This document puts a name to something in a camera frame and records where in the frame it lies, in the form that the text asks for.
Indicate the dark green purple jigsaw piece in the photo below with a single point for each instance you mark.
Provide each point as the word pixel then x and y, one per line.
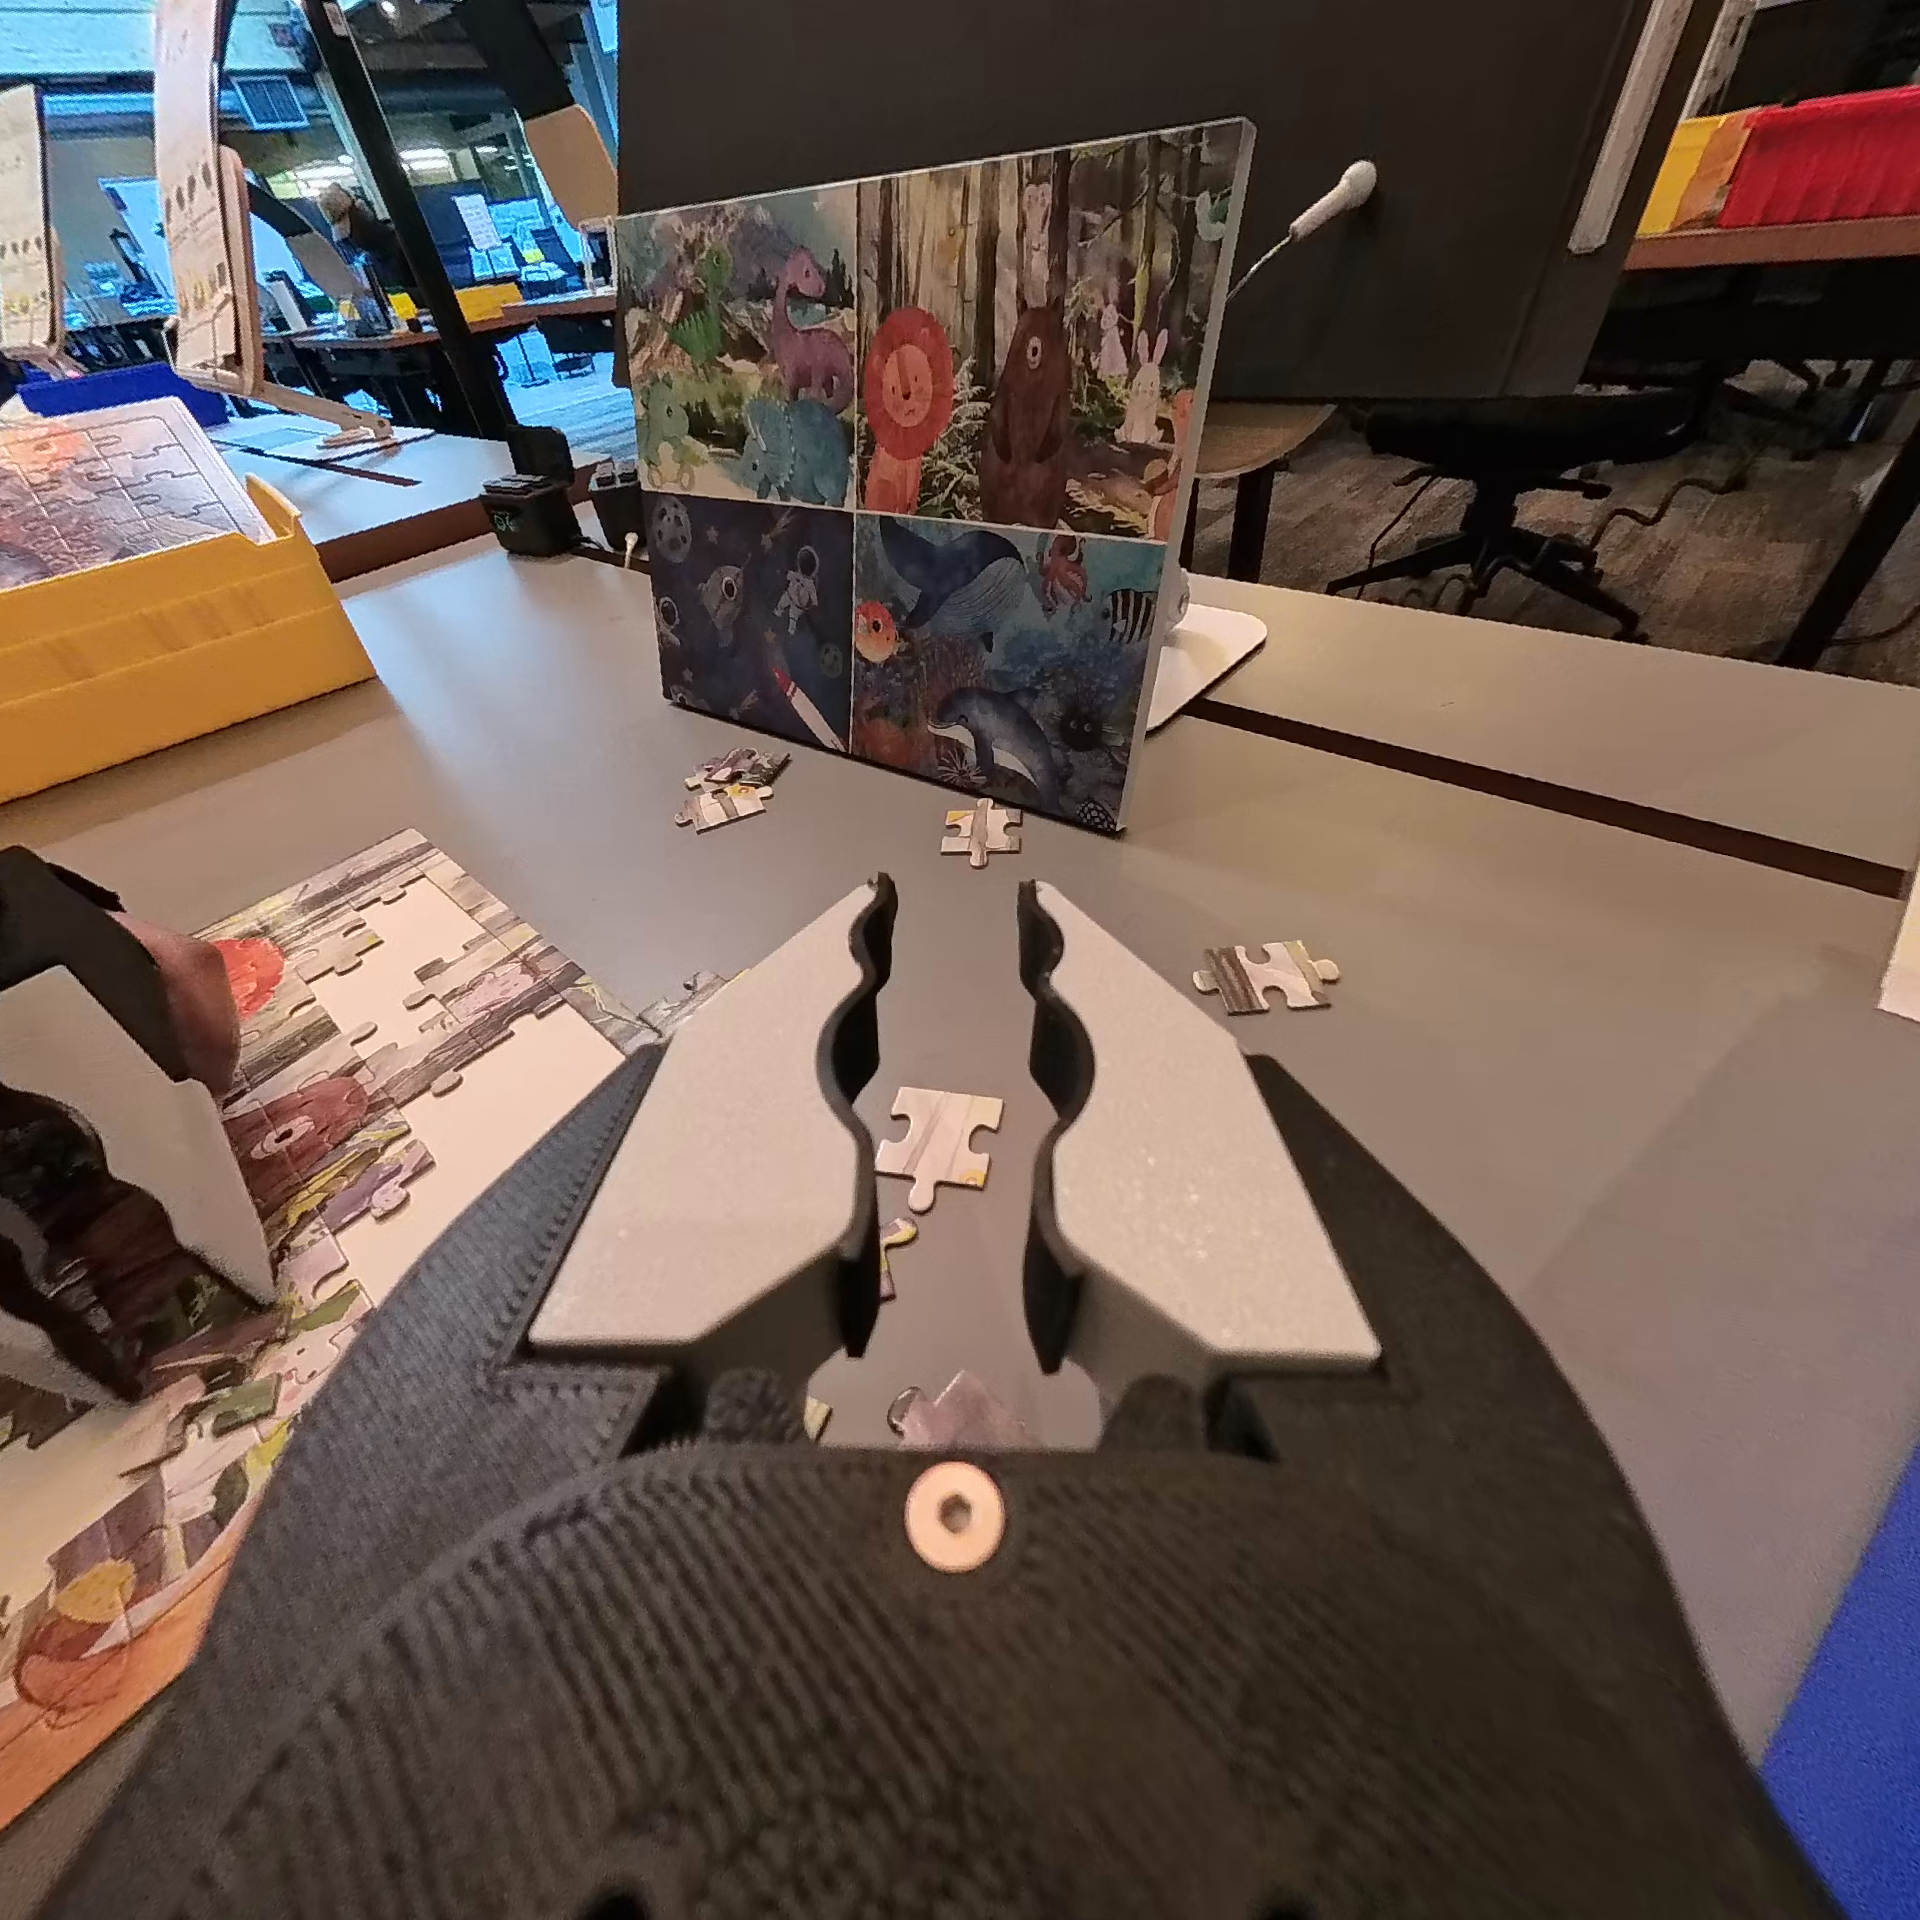
pixel 761 771

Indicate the purple grey jigsaw piece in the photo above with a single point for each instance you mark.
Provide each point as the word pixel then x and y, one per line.
pixel 960 1419

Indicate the black partition panel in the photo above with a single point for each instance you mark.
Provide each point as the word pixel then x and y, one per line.
pixel 1049 76

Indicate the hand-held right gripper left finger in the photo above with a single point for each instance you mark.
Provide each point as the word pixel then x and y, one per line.
pixel 704 1201

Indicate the white paper sheet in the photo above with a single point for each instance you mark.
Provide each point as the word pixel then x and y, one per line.
pixel 1903 945

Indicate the wooden shelf table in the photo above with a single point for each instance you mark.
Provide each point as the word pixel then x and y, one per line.
pixel 1770 247

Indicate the yellow plastic bin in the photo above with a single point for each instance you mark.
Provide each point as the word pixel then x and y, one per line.
pixel 165 662

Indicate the yellow storage bin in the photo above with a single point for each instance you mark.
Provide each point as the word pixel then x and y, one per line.
pixel 1688 172
pixel 490 306

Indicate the white yellow jigsaw piece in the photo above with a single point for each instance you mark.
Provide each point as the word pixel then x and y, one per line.
pixel 984 836

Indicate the finished jigsaw puzzle board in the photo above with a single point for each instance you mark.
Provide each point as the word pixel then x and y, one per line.
pixel 120 481

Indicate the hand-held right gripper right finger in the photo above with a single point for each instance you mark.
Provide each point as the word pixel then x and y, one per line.
pixel 1201 1215

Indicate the black office chair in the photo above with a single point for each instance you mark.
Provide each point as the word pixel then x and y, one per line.
pixel 1516 436

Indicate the person's left hand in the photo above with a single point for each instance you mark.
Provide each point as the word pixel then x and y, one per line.
pixel 202 1005

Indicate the grey white jigsaw piece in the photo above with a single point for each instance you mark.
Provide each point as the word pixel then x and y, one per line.
pixel 1268 980

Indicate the white gooseneck microphone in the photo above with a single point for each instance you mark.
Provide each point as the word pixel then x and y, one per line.
pixel 1336 198

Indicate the red storage bin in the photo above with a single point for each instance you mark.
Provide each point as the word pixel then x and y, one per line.
pixel 1829 158

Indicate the white flat stand base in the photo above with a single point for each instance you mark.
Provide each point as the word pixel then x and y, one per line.
pixel 1207 653

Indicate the black battery charger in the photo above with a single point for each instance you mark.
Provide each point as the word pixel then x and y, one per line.
pixel 528 503

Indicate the green grey jigsaw piece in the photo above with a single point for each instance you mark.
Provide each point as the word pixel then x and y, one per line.
pixel 694 1003

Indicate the black power adapter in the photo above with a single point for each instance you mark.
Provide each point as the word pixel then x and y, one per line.
pixel 616 509

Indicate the brown cardboard panel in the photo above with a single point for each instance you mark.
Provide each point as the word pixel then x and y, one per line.
pixel 578 166

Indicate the black metal post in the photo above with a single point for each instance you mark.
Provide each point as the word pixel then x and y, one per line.
pixel 405 196

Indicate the partly assembled jigsaw puzzle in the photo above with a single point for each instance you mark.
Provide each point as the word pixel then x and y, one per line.
pixel 421 961

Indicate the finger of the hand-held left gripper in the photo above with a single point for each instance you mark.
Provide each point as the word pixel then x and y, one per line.
pixel 136 1110
pixel 54 1358

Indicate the large wooden display stand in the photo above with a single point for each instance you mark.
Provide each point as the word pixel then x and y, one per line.
pixel 202 226

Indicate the round wooden stool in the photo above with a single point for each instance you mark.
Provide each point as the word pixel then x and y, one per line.
pixel 1261 436

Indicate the small wooden display stand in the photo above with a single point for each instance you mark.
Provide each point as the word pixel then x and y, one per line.
pixel 23 226

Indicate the purple yellow jigsaw piece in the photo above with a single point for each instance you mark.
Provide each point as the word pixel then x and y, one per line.
pixel 897 1249

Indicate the illustrated puzzle box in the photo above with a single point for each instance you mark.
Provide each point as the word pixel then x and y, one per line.
pixel 930 451

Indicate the blue plastic bin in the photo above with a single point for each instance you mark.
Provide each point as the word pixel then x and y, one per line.
pixel 1861 1724
pixel 106 395

